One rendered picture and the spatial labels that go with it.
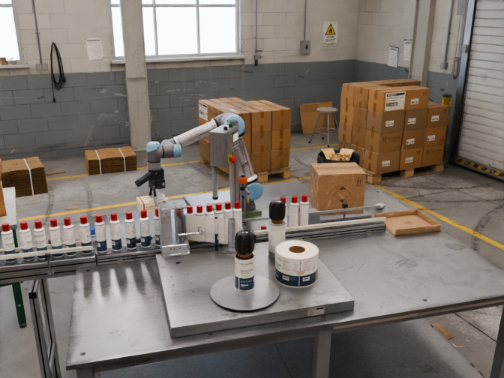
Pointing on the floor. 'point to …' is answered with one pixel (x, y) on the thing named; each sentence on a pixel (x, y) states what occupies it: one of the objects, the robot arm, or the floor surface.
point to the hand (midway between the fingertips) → (152, 202)
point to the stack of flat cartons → (24, 176)
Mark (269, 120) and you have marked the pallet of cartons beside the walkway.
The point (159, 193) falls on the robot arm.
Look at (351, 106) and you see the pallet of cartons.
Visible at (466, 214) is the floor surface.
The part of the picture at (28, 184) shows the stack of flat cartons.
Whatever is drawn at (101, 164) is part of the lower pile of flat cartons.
